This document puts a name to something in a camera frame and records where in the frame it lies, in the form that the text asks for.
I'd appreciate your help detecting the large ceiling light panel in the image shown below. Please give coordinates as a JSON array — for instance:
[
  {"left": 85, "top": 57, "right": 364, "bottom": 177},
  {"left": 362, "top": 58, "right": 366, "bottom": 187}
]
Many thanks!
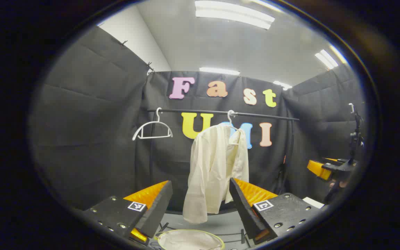
[{"left": 195, "top": 0, "right": 276, "bottom": 30}]

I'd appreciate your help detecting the black tripod stand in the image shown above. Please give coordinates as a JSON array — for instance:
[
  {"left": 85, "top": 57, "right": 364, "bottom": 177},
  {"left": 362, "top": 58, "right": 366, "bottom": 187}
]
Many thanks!
[{"left": 348, "top": 103, "right": 365, "bottom": 164}]

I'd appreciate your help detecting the white mesh laundry hamper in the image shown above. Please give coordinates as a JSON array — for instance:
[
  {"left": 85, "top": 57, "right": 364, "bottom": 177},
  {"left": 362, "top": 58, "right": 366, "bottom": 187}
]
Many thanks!
[{"left": 156, "top": 229, "right": 226, "bottom": 250}]

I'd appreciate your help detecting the black backdrop cloth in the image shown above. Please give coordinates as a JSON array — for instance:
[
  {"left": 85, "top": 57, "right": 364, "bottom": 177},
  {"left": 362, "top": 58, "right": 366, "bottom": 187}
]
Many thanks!
[{"left": 30, "top": 26, "right": 365, "bottom": 212}]

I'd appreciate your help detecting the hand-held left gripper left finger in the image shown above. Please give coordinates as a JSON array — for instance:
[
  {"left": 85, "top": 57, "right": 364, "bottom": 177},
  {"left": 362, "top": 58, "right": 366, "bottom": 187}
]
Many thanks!
[{"left": 82, "top": 180, "right": 174, "bottom": 244}]

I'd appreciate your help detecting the cream long-sleeved shirt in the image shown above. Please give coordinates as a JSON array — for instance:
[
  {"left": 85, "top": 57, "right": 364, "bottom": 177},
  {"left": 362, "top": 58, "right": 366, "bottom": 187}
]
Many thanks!
[{"left": 182, "top": 123, "right": 250, "bottom": 224}]

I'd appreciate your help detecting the black clothes rack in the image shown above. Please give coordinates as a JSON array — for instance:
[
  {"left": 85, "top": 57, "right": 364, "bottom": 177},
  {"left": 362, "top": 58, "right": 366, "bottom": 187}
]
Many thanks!
[{"left": 147, "top": 108, "right": 300, "bottom": 245}]

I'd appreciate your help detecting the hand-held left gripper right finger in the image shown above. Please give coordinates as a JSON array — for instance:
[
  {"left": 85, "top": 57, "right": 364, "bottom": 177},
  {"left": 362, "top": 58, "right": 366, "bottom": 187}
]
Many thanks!
[{"left": 229, "top": 177, "right": 326, "bottom": 244}]

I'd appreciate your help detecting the white flat board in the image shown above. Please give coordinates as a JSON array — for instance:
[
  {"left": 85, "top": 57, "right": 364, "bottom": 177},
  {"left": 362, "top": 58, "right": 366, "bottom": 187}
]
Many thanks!
[{"left": 303, "top": 197, "right": 326, "bottom": 209}]

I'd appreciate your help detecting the empty white hanger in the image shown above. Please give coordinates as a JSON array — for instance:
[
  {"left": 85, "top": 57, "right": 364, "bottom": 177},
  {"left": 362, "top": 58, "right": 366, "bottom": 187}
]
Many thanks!
[{"left": 132, "top": 107, "right": 173, "bottom": 141}]

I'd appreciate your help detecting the white clothes hanger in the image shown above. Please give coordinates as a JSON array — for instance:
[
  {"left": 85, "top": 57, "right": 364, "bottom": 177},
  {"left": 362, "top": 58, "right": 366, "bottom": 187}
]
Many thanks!
[{"left": 227, "top": 110, "right": 246, "bottom": 145}]

